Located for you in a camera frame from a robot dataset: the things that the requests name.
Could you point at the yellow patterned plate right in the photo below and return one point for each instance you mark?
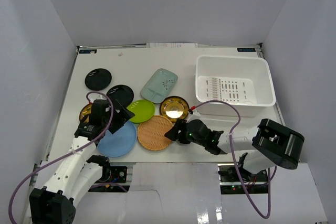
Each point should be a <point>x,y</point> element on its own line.
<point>174,108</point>

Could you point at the left blue table label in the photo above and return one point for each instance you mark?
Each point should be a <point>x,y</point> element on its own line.
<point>87,51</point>

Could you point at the blue table label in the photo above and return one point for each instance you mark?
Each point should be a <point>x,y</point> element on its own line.
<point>246,49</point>
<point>87,51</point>

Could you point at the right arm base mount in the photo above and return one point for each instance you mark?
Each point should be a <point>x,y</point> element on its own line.
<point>231,185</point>

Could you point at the black round plate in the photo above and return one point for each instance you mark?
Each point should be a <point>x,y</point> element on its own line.
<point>120,95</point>
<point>98,79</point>

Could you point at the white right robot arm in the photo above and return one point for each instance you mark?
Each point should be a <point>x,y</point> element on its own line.
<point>265,146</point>

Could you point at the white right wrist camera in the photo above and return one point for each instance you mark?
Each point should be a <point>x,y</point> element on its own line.
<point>193,114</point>

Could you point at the right blue table label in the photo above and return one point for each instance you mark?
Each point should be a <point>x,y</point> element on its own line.
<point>246,49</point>

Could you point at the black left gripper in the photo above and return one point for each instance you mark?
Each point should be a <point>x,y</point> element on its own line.
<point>115,118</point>

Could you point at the yellow patterned plate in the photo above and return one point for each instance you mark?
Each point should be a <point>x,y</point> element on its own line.
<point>174,108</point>
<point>85,112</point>

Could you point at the pale blue rectangular divided plate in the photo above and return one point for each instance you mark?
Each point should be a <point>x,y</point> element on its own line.
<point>159,86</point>

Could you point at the lime green round plate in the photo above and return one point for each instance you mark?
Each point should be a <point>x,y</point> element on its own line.
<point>143,110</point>

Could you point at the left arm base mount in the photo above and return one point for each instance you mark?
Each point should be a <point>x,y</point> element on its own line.
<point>113,175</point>

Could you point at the white plastic bin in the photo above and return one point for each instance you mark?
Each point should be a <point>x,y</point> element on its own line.
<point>243,82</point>

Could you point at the woven bamboo round tray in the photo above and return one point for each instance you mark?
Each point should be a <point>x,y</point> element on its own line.
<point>151,134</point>

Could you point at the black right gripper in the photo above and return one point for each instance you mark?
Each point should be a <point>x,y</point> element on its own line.
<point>173,134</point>

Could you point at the light blue round plate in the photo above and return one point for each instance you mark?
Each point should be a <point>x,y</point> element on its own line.
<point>118,143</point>

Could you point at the white paper sheet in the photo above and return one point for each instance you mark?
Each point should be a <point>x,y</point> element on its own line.
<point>171,45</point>

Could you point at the yellow patterned plate left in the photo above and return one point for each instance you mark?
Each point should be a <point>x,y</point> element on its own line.
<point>85,112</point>

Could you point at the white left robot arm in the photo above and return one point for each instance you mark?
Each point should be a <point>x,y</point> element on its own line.
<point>81,170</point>

